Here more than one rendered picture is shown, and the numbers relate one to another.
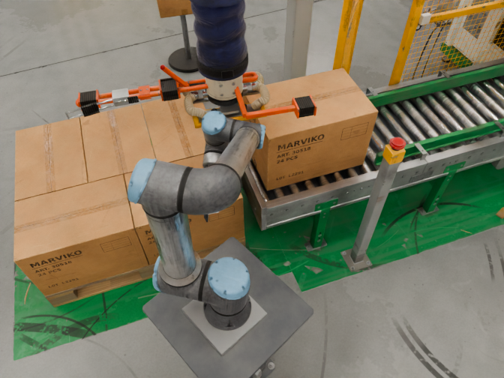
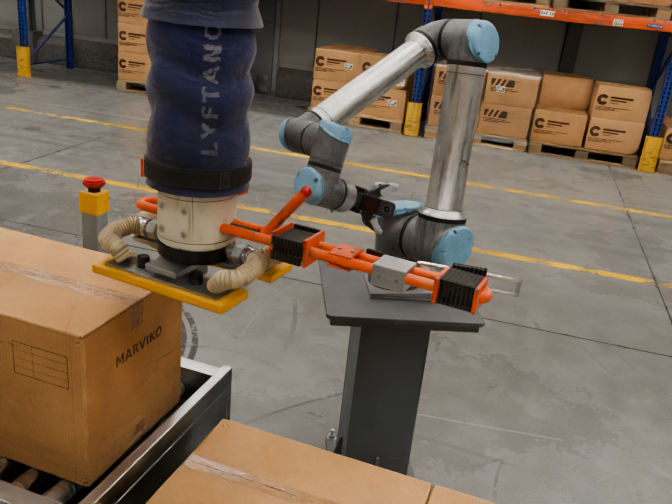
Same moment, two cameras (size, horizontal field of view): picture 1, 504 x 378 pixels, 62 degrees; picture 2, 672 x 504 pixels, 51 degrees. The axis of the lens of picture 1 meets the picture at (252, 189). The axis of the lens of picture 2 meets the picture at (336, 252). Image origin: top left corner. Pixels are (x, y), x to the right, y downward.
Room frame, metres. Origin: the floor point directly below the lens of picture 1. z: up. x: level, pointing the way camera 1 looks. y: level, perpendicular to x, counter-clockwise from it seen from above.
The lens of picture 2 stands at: (2.59, 1.22, 1.71)
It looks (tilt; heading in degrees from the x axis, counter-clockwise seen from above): 21 degrees down; 216
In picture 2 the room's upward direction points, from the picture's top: 6 degrees clockwise
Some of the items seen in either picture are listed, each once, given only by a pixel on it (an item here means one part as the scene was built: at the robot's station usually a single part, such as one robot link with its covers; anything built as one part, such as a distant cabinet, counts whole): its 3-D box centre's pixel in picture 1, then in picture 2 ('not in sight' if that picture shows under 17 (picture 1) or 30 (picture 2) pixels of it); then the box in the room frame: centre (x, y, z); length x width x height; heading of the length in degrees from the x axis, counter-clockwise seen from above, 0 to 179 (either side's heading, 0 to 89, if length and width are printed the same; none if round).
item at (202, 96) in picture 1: (225, 92); (196, 244); (1.60, 0.12, 1.12); 0.34 x 0.25 x 0.06; 102
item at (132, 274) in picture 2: not in sight; (169, 274); (1.70, 0.14, 1.08); 0.34 x 0.10 x 0.05; 102
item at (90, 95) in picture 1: (89, 100); (459, 289); (1.48, 0.71, 1.19); 0.08 x 0.07 x 0.05; 102
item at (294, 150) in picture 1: (305, 128); (39, 343); (1.75, -0.31, 0.75); 0.60 x 0.40 x 0.40; 108
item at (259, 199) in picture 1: (243, 165); (162, 439); (1.64, 0.05, 0.58); 0.70 x 0.03 x 0.06; 18
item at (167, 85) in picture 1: (169, 88); (297, 244); (1.55, 0.36, 1.19); 0.10 x 0.08 x 0.06; 12
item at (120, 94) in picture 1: (121, 97); (393, 273); (1.51, 0.57, 1.18); 0.07 x 0.07 x 0.04; 12
